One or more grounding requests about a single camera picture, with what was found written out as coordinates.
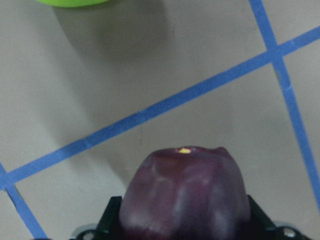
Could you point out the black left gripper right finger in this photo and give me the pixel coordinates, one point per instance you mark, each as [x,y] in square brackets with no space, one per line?
[259,219]

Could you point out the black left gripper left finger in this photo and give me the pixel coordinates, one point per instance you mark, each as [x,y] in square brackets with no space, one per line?
[109,221]

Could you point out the dark purple apple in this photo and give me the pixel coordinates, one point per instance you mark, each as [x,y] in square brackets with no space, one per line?
[189,193]

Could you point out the green apple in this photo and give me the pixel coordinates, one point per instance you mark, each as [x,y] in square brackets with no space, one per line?
[71,3]

